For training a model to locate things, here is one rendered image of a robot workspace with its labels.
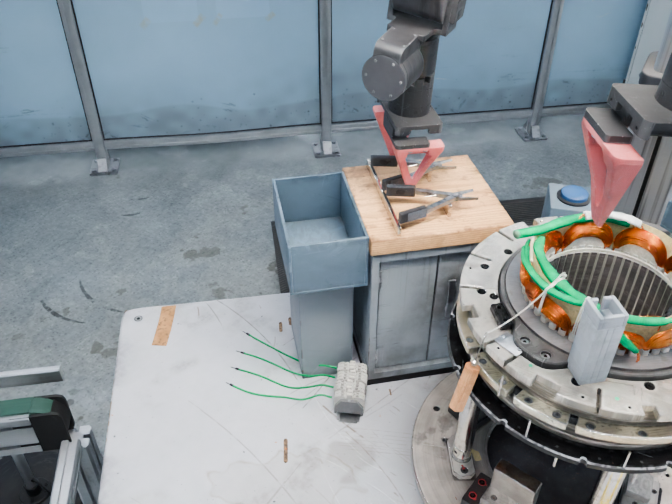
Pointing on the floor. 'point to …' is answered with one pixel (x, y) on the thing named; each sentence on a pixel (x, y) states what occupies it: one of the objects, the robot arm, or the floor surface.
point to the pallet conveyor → (51, 435)
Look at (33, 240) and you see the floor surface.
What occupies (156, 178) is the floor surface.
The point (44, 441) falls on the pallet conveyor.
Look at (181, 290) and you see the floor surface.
